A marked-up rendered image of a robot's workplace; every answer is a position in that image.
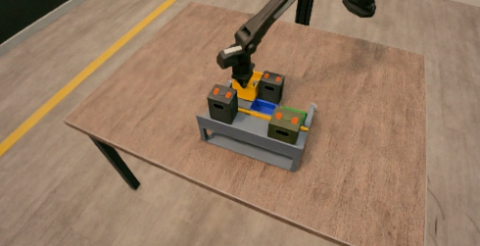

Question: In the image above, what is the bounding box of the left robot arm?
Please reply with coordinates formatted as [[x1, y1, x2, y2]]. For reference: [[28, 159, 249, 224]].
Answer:
[[216, 0, 375, 74]]

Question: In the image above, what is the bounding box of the yellow bin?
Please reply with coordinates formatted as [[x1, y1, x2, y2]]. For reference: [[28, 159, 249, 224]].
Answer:
[[232, 71, 262, 101]]

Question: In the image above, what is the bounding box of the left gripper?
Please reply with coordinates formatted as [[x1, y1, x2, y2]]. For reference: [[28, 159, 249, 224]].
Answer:
[[231, 61, 256, 89]]

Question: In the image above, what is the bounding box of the grey shelf rack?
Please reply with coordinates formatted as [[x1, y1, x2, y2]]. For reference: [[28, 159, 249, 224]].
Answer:
[[196, 97, 308, 172]]

